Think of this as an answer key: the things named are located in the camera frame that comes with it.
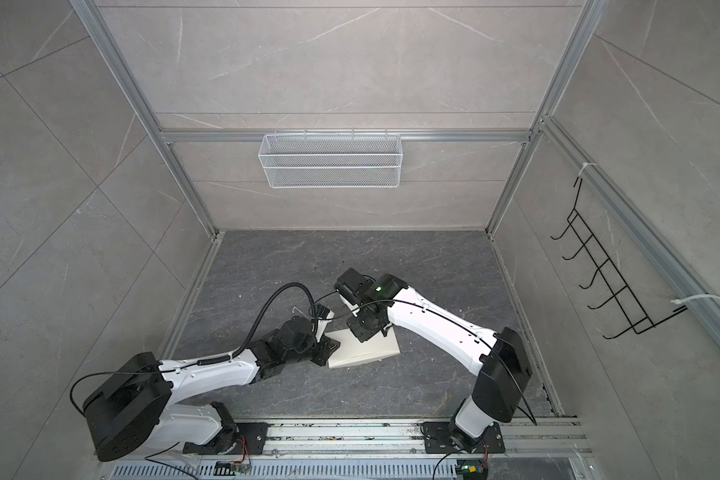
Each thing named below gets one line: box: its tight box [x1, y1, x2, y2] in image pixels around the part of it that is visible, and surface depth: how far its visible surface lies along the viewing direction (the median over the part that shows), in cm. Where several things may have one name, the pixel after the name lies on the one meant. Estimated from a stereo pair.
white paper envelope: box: [325, 325, 400, 369], surface depth 89 cm
